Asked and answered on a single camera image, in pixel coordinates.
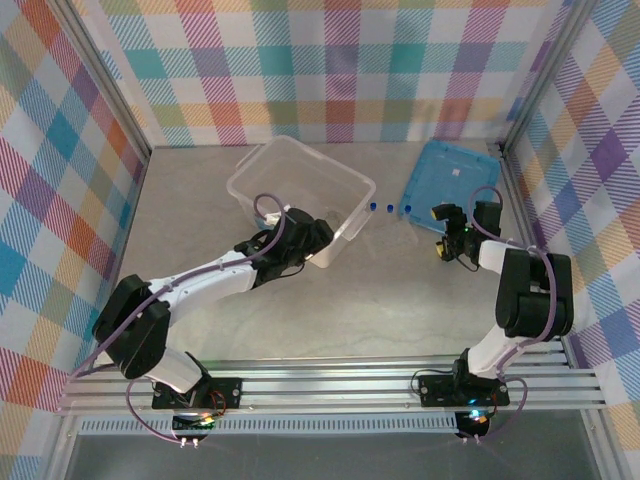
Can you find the controller board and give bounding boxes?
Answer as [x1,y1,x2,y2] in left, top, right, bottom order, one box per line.
[172,410,217,448]
[455,408,494,444]

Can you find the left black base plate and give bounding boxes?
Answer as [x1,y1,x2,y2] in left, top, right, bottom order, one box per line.
[151,377,243,411]

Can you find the right aluminium corner post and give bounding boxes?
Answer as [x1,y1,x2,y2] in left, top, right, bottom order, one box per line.
[499,0,601,156]

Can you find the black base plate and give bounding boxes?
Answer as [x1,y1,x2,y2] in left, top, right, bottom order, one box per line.
[418,372,511,407]
[151,377,243,411]

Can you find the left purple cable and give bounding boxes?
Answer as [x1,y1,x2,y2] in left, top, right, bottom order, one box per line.
[71,192,287,445]

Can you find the right controller board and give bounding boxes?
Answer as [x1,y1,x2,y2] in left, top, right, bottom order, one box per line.
[455,408,494,444]

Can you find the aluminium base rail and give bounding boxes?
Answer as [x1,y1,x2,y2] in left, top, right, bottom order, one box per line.
[54,355,609,416]

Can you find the left aluminium side rail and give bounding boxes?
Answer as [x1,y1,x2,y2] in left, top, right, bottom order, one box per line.
[87,147,154,374]

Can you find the clear plastic storage bin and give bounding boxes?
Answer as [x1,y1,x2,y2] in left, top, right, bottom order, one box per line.
[225,135,377,270]

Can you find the aluminium corner post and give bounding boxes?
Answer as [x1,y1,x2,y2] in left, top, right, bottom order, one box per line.
[499,0,601,156]
[47,0,152,159]

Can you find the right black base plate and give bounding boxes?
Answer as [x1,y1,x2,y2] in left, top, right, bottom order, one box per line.
[418,372,511,407]

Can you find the white slotted cable duct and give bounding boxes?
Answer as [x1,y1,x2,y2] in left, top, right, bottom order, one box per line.
[79,417,459,435]

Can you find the right aluminium side rail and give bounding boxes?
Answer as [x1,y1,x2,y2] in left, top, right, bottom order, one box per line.
[487,142,576,366]

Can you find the left aluminium corner post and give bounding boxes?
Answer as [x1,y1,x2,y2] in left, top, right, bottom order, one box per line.
[47,0,152,159]

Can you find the blue plastic bin lid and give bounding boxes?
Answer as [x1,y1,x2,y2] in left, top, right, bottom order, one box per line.
[398,139,502,235]

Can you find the aluminium side rail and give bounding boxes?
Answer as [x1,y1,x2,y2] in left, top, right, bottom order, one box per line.
[87,147,154,374]
[487,142,576,366]

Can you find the left controller board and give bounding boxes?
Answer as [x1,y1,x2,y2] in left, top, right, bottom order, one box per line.
[172,410,217,448]

